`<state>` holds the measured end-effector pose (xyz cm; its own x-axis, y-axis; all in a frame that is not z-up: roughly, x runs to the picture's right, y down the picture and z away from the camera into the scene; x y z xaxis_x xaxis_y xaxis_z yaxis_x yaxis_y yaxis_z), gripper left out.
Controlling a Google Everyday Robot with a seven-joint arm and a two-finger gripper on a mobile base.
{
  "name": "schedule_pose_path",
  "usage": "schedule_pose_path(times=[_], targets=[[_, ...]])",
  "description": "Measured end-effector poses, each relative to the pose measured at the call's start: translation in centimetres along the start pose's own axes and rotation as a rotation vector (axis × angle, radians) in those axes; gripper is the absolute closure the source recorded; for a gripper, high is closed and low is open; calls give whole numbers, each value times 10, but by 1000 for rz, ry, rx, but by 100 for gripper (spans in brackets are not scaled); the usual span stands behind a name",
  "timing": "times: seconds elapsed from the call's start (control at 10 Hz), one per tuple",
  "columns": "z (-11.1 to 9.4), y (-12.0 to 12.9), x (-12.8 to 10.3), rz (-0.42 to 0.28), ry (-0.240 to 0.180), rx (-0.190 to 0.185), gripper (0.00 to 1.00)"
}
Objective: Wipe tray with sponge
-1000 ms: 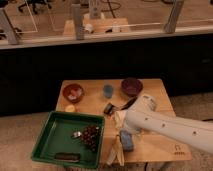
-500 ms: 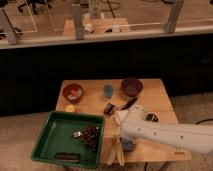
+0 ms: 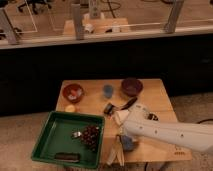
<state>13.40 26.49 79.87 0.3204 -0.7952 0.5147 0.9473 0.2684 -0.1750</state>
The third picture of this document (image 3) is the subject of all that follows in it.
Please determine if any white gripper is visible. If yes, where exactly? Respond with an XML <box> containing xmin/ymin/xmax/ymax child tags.
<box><xmin>125</xmin><ymin>103</ymin><xmax>150</xmax><ymax>123</ymax></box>

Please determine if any blue sponge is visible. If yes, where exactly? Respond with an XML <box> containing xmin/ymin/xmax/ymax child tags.
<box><xmin>120</xmin><ymin>135</ymin><xmax>138</xmax><ymax>151</ymax></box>

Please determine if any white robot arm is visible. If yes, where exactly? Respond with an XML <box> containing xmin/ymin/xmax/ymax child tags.
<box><xmin>123</xmin><ymin>103</ymin><xmax>213</xmax><ymax>155</ymax></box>

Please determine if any green plastic tray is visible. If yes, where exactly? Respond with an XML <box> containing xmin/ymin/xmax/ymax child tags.
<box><xmin>31</xmin><ymin>111</ymin><xmax>105</xmax><ymax>169</ymax></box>

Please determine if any white mug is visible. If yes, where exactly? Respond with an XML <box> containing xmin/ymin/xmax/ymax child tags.
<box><xmin>114</xmin><ymin>110</ymin><xmax>129</xmax><ymax>125</ymax></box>

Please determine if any dark purple bowl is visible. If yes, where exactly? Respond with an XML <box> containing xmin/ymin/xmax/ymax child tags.
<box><xmin>121</xmin><ymin>78</ymin><xmax>143</xmax><ymax>97</ymax></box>

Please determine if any right wooden utensil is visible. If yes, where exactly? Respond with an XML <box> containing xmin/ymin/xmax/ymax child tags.
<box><xmin>115</xmin><ymin>136</ymin><xmax>124</xmax><ymax>166</ymax></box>

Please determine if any wooden utensil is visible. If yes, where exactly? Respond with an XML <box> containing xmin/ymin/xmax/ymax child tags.
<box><xmin>106</xmin><ymin>144</ymin><xmax>117</xmax><ymax>165</ymax></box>
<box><xmin>115</xmin><ymin>136</ymin><xmax>124</xmax><ymax>166</ymax></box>

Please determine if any blue cup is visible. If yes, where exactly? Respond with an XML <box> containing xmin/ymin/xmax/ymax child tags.
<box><xmin>103</xmin><ymin>85</ymin><xmax>114</xmax><ymax>99</ymax></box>

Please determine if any left wooden utensil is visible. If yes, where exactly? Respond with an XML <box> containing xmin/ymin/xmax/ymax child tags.
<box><xmin>106</xmin><ymin>144</ymin><xmax>117</xmax><ymax>165</ymax></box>

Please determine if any dark grape bunch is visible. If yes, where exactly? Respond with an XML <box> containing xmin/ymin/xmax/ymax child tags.
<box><xmin>81</xmin><ymin>125</ymin><xmax>100</xmax><ymax>151</ymax></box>

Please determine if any small silver clip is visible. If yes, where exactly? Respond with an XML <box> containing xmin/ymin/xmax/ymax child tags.
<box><xmin>71</xmin><ymin>131</ymin><xmax>82</xmax><ymax>138</ymax></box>

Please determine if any yellow round fruit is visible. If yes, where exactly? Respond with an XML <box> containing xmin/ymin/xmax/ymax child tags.
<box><xmin>65</xmin><ymin>105</ymin><xmax>77</xmax><ymax>112</ymax></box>

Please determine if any red bowl with items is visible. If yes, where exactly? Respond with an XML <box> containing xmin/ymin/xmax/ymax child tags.
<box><xmin>62</xmin><ymin>84</ymin><xmax>84</xmax><ymax>103</ymax></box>

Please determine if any dark brown bar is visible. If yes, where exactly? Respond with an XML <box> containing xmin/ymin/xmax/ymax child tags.
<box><xmin>54</xmin><ymin>153</ymin><xmax>80</xmax><ymax>162</ymax></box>

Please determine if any office chair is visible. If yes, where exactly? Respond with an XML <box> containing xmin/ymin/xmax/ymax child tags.
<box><xmin>17</xmin><ymin>0</ymin><xmax>52</xmax><ymax>15</ymax></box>

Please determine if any black handled brush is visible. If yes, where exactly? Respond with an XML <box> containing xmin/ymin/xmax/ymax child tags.
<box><xmin>103</xmin><ymin>97</ymin><xmax>137</xmax><ymax>115</ymax></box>

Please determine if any black cable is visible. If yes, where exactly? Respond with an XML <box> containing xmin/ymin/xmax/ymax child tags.
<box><xmin>196</xmin><ymin>118</ymin><xmax>213</xmax><ymax>125</ymax></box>

